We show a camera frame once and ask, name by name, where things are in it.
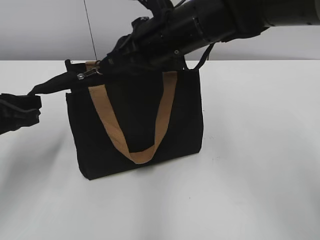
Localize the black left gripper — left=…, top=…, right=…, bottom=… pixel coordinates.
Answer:
left=0, top=93, right=42, bottom=135

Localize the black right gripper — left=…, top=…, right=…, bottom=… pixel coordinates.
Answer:
left=98, top=17, right=165, bottom=73

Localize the silver zipper pull with ring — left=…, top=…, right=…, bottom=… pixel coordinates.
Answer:
left=77, top=67, right=102, bottom=80

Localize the black canvas tote bag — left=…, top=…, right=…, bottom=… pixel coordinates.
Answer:
left=30, top=60, right=204, bottom=180

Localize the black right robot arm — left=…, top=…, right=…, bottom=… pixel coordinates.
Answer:
left=99, top=0, right=320, bottom=74

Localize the tan rear bag handle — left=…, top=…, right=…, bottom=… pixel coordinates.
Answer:
left=85, top=60, right=101, bottom=71

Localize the tan bag handle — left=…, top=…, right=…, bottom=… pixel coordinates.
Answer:
left=85, top=60, right=101, bottom=71
left=88, top=71, right=178, bottom=165

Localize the tan front bag handle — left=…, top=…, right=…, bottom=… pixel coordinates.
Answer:
left=88, top=71, right=178, bottom=165

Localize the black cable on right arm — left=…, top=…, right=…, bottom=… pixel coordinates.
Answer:
left=181, top=42, right=216, bottom=72

